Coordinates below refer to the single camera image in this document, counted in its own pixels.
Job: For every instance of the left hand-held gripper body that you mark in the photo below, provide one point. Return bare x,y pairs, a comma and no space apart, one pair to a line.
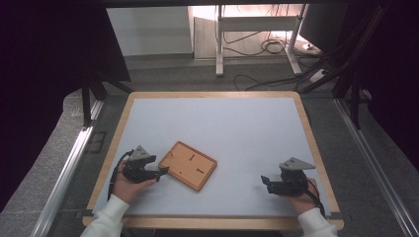
138,166

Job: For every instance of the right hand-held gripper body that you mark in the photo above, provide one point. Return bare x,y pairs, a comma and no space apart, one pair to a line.
293,179

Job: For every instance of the wooden board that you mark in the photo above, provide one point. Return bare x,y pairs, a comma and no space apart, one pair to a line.
188,165

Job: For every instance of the person's left hand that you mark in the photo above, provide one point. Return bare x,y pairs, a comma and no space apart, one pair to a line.
126,189

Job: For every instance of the person's right hand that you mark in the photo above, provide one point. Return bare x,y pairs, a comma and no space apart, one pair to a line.
304,202

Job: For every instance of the black metal stand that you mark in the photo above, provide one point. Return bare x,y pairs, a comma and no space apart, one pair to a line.
354,95
90,95

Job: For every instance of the white power strip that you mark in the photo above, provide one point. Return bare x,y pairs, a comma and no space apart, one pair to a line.
318,75

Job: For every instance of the black curtain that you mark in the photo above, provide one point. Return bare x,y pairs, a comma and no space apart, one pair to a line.
395,75
42,82

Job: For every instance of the white cabinet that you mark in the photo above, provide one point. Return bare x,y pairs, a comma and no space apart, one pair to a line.
150,31

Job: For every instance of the aluminium rail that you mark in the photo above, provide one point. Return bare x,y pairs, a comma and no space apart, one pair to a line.
64,177
375,164

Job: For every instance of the white desk frame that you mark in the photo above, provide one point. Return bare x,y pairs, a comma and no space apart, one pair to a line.
257,23

